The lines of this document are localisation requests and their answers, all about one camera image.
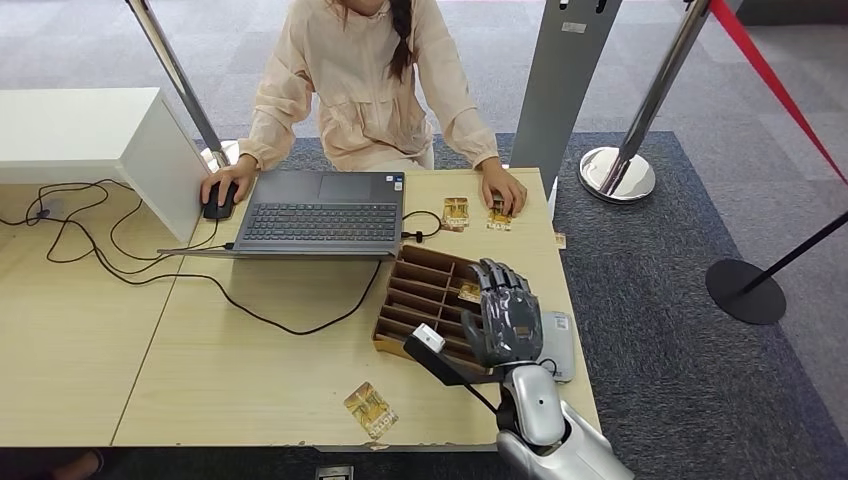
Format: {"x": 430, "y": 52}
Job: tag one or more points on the person's right hand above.
{"x": 238, "y": 177}

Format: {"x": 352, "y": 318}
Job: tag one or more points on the person's left hand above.
{"x": 503, "y": 189}

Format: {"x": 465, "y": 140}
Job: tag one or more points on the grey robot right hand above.
{"x": 510, "y": 328}

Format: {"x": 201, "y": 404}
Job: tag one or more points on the gold patterned card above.
{"x": 456, "y": 213}
{"x": 469, "y": 293}
{"x": 371, "y": 411}
{"x": 498, "y": 222}

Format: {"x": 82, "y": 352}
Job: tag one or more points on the black computer mouse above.
{"x": 222, "y": 209}

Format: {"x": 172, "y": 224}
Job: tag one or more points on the person's left forearm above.
{"x": 470, "y": 126}

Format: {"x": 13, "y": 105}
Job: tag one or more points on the person's right forearm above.
{"x": 272, "y": 129}

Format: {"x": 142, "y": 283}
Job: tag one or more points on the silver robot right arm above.
{"x": 540, "y": 404}

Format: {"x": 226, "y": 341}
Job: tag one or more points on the light grey card reader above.
{"x": 562, "y": 344}

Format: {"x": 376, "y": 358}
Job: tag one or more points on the brown wooden card organiser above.
{"x": 417, "y": 305}

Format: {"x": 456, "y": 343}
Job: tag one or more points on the person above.
{"x": 364, "y": 86}

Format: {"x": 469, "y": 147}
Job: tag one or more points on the thin white panel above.
{"x": 554, "y": 195}

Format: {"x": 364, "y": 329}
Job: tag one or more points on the small tan tag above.
{"x": 561, "y": 241}

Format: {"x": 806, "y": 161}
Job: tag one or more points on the thin grey rod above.
{"x": 192, "y": 252}

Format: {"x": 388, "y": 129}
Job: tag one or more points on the dark grey laptop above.
{"x": 318, "y": 222}

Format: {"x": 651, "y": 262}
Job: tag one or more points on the grey kiosk pillar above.
{"x": 563, "y": 86}

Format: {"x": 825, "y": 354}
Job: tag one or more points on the white desk cabinet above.
{"x": 79, "y": 132}

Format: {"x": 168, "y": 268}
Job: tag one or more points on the small grey adapter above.
{"x": 54, "y": 208}

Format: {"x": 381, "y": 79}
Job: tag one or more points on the silver floor socket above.
{"x": 334, "y": 474}

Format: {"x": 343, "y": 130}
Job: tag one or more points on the black stanchion with round base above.
{"x": 745, "y": 291}

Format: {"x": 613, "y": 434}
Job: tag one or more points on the tan shoe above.
{"x": 79, "y": 467}

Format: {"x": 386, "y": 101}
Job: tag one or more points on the chrome stanchion post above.
{"x": 619, "y": 175}
{"x": 175, "y": 73}

